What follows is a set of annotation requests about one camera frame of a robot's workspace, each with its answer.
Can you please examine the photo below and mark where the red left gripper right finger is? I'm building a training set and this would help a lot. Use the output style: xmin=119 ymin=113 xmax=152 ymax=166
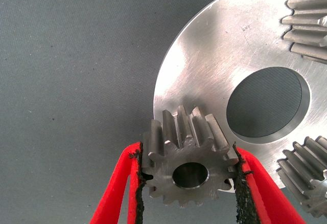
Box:
xmin=231 ymin=142 xmax=307 ymax=224

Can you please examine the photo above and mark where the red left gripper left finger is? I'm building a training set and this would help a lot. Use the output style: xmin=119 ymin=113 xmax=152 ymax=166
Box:
xmin=88 ymin=141 xmax=147 ymax=224

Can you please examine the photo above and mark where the small steel gear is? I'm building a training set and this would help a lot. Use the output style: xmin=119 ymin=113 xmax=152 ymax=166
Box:
xmin=277 ymin=136 xmax=327 ymax=218
xmin=281 ymin=0 xmax=327 ymax=65
xmin=140 ymin=105 xmax=240 ymax=207

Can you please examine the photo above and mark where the dark grey table cloth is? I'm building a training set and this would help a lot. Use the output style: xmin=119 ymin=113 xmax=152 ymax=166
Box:
xmin=0 ymin=0 xmax=327 ymax=224

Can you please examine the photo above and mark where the round metal plate with hole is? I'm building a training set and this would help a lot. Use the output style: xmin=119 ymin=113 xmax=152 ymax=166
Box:
xmin=152 ymin=0 xmax=327 ymax=191

